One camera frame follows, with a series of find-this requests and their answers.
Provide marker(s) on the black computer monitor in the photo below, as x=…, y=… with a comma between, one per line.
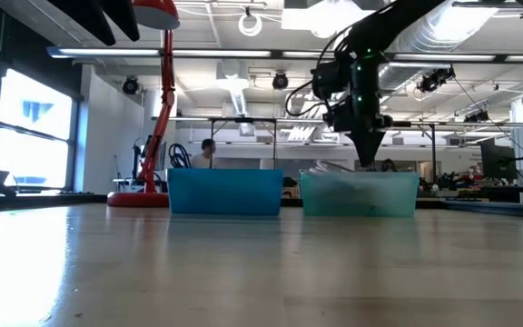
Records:
x=497, y=161

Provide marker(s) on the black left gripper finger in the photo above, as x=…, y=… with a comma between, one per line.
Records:
x=123, y=18
x=84, y=13

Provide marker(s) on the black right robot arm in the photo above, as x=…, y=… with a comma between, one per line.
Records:
x=379, y=27

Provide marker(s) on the long ceiling light strip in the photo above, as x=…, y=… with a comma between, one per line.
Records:
x=107, y=52

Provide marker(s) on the red desk lamp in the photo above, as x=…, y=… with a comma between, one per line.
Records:
x=167, y=77

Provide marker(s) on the blue plastic bin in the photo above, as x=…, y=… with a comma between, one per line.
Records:
x=225, y=193

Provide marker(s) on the person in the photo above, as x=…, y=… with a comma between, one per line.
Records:
x=388, y=165
x=204, y=156

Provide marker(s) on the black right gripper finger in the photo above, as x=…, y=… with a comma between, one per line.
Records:
x=375, y=143
x=360, y=143

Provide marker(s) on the black distant rig frame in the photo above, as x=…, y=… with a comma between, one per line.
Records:
x=243, y=120

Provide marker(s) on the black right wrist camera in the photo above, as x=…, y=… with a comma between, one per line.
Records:
x=329, y=79

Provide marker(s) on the teal translucent plastic bin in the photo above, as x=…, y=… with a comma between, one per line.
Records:
x=359, y=195

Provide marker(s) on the black round ceiling camera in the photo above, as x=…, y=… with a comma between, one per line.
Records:
x=280, y=81
x=130, y=85

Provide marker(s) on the silver air duct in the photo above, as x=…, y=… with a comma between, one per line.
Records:
x=425, y=27

